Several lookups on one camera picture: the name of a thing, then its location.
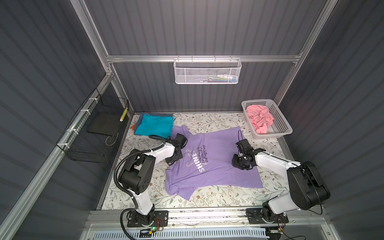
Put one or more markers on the markers in white basket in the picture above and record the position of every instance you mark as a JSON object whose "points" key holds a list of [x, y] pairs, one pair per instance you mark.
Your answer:
{"points": [[218, 79]]}

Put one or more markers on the white plastic laundry basket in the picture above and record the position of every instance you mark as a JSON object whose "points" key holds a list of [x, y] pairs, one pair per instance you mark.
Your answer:
{"points": [[280, 126]]}

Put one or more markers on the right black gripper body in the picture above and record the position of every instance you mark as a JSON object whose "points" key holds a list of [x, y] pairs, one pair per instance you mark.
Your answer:
{"points": [[238, 161]]}

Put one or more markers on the pink crumpled t shirt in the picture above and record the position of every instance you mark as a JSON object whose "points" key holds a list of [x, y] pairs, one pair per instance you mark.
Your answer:
{"points": [[260, 117]]}

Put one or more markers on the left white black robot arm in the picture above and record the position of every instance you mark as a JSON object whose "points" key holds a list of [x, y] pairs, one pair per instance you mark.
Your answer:
{"points": [[133, 173]]}

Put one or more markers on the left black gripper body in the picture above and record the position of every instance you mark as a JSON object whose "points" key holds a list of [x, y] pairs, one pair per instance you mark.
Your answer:
{"points": [[174, 158]]}

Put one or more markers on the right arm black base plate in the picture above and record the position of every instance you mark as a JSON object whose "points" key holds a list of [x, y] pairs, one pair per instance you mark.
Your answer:
{"points": [[255, 216]]}

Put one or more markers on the purple printed t shirt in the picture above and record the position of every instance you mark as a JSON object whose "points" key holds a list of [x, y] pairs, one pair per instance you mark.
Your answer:
{"points": [[207, 161]]}

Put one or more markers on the folded teal t shirt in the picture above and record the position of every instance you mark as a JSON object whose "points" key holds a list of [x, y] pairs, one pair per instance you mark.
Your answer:
{"points": [[161, 126]]}

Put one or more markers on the white wire mesh wall basket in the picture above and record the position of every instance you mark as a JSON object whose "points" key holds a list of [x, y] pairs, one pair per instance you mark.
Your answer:
{"points": [[188, 70]]}

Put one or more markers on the yellow marker pen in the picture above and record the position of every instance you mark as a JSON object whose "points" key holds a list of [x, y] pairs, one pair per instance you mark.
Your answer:
{"points": [[124, 114]]}

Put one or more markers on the black wire wall basket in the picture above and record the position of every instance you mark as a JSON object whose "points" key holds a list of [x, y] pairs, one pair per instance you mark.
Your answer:
{"points": [[79, 145]]}

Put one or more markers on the black pad in wire basket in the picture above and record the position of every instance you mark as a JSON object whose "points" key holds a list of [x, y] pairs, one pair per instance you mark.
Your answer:
{"points": [[104, 124]]}

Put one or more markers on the white ventilated cable duct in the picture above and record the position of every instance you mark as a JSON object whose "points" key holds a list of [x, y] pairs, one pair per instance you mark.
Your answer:
{"points": [[203, 233]]}

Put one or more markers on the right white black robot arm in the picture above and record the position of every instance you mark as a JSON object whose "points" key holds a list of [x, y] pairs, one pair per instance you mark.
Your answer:
{"points": [[307, 188]]}

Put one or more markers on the folded blue grey t shirt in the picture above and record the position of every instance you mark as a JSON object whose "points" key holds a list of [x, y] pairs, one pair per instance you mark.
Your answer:
{"points": [[138, 123]]}

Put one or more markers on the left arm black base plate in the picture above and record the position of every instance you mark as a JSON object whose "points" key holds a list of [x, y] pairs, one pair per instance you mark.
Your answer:
{"points": [[153, 219]]}

